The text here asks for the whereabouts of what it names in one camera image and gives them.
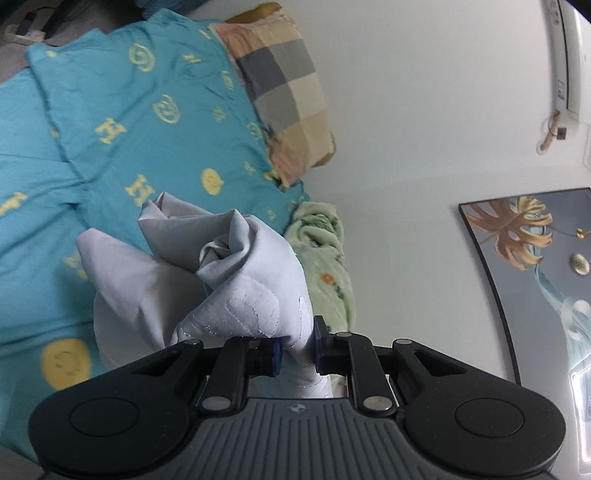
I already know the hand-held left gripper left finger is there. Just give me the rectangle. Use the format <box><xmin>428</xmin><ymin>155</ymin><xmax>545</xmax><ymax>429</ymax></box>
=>
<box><xmin>122</xmin><ymin>337</ymin><xmax>283</xmax><ymax>415</ymax></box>

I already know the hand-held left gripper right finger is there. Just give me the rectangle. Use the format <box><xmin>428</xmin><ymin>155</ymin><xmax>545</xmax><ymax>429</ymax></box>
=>
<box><xmin>313</xmin><ymin>315</ymin><xmax>468</xmax><ymax>417</ymax></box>

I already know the white shirt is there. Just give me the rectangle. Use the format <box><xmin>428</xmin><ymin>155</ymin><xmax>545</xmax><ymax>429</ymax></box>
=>
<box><xmin>76</xmin><ymin>193</ymin><xmax>333</xmax><ymax>400</ymax></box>

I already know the green printed fleece blanket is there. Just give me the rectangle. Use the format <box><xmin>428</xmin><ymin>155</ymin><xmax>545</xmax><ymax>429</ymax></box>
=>
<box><xmin>283</xmin><ymin>200</ymin><xmax>356</xmax><ymax>333</ymax></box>

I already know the framed leaf picture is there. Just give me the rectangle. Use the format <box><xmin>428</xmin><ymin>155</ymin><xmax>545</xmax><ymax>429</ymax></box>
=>
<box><xmin>458</xmin><ymin>187</ymin><xmax>591</xmax><ymax>416</ymax></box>

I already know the bed with teal printed sheet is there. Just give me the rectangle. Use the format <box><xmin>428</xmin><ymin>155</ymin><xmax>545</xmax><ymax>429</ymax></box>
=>
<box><xmin>0</xmin><ymin>9</ymin><xmax>311</xmax><ymax>462</ymax></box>

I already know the plaid pillow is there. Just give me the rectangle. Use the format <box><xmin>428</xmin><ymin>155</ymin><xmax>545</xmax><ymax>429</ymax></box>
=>
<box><xmin>208</xmin><ymin>13</ymin><xmax>337</xmax><ymax>189</ymax></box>

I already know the brown pillow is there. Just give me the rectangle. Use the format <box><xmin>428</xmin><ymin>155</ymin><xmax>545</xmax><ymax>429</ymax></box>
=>
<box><xmin>225</xmin><ymin>2</ymin><xmax>337</xmax><ymax>169</ymax></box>

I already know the white air conditioner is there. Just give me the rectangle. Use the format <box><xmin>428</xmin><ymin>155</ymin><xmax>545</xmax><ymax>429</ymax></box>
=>
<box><xmin>547</xmin><ymin>0</ymin><xmax>591</xmax><ymax>123</ymax></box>

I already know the beige wall pipe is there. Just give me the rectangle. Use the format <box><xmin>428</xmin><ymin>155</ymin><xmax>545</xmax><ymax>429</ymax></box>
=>
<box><xmin>536</xmin><ymin>111</ymin><xmax>568</xmax><ymax>155</ymax></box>

